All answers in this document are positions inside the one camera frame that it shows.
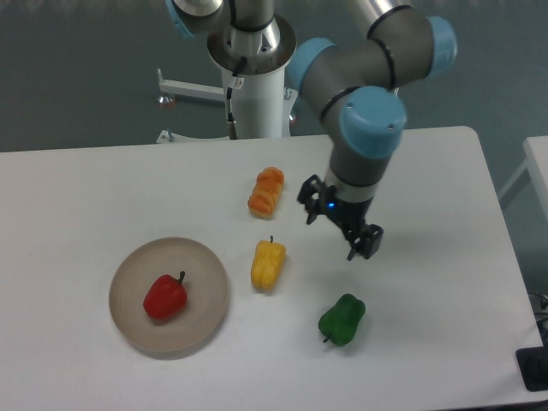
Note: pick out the white side table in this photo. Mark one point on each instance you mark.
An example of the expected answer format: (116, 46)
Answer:
(532, 169)

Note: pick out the orange bell pepper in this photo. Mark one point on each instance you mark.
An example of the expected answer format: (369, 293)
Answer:
(266, 192)

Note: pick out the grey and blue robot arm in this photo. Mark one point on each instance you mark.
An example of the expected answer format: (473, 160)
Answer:
(371, 126)

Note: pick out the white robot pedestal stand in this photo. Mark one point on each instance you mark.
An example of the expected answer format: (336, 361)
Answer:
(256, 52)

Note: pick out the black device at edge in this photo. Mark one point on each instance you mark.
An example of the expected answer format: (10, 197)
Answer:
(532, 363)

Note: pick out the red bell pepper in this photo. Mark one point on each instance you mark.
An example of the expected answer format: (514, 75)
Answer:
(166, 297)

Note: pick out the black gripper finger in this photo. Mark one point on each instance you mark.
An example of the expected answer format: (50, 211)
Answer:
(317, 198)
(364, 241)

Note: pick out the green bell pepper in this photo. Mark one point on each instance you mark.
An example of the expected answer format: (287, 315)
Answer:
(339, 323)

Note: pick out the beige round plate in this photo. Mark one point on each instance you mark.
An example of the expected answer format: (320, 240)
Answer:
(206, 282)

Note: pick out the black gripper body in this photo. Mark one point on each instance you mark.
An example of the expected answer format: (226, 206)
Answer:
(350, 215)

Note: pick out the yellow bell pepper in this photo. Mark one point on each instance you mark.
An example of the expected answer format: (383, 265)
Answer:
(268, 260)

